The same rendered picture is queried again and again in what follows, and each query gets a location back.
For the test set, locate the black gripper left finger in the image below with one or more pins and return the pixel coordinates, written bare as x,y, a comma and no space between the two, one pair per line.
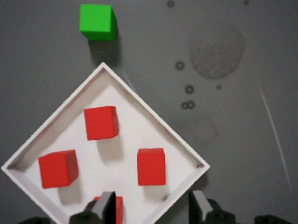
101,211

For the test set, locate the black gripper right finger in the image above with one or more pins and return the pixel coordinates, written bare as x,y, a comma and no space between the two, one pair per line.
208,211

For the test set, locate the green block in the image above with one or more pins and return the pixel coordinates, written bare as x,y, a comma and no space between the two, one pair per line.
98,23

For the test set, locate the red block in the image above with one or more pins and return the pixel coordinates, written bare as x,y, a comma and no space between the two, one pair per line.
151,166
101,122
119,208
58,168

